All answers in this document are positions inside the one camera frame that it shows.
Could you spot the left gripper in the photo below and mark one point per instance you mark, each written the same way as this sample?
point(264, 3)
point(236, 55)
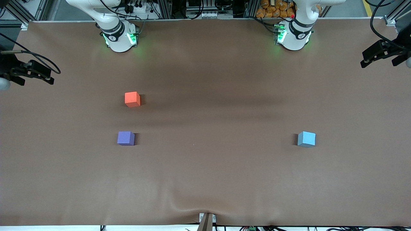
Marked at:
point(399, 46)

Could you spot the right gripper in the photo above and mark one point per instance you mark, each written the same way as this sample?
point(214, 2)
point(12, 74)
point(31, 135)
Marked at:
point(8, 66)

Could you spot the blue foam block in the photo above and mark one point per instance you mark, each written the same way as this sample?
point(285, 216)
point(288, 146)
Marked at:
point(306, 139)

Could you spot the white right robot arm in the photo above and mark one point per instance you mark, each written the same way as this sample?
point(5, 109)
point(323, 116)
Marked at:
point(118, 40)

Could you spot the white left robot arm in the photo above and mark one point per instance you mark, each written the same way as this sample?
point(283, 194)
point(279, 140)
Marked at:
point(295, 40)

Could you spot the orange foam block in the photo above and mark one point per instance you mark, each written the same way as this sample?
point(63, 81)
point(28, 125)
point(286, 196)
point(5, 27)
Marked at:
point(131, 99)

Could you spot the purple foam block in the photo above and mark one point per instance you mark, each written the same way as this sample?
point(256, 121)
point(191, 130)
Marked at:
point(125, 138)

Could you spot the white terminal block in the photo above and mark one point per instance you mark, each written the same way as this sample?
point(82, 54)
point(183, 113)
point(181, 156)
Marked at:
point(209, 14)

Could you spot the orange knobbly bundle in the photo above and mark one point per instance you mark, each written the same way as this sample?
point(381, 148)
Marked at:
point(273, 9)

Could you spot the white power strip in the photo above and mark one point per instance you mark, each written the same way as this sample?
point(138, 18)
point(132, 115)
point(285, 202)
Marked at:
point(141, 9)

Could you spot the brown table mat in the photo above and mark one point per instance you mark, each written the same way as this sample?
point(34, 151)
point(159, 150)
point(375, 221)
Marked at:
point(205, 166)

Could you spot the green plug connector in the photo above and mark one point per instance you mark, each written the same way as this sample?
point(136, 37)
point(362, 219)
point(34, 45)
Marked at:
point(252, 228)

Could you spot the metal table clamp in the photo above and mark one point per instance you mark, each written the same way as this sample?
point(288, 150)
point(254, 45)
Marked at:
point(206, 223)

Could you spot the aluminium frame profile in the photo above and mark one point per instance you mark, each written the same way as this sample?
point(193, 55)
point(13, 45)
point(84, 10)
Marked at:
point(393, 14)
point(30, 12)

